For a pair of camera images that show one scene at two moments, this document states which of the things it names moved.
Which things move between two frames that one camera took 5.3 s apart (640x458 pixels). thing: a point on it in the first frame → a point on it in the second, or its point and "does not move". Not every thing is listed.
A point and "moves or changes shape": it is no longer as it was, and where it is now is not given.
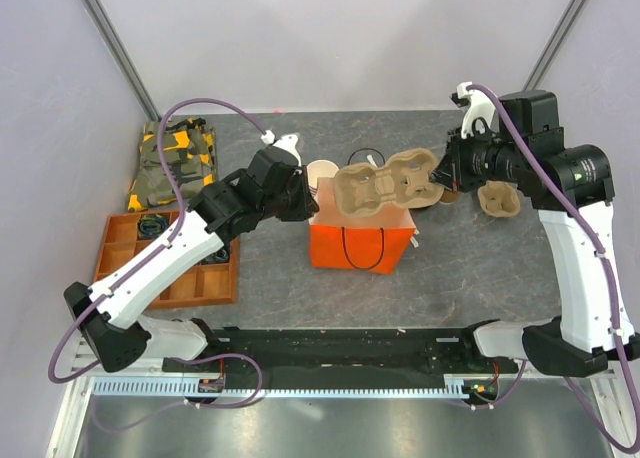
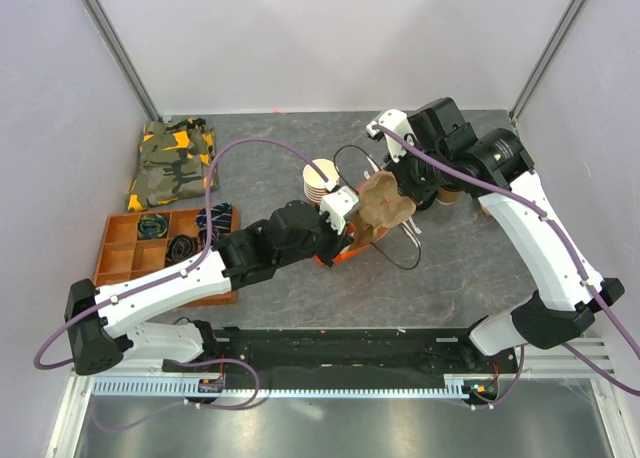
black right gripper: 452,171 → 417,195
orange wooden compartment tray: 130,236 does not move
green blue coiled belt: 151,225 does not move
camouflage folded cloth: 189,149 does not move
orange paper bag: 376,242 moves or changes shape
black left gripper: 308,205 → 338,243
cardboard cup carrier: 404,179 moves or changes shape
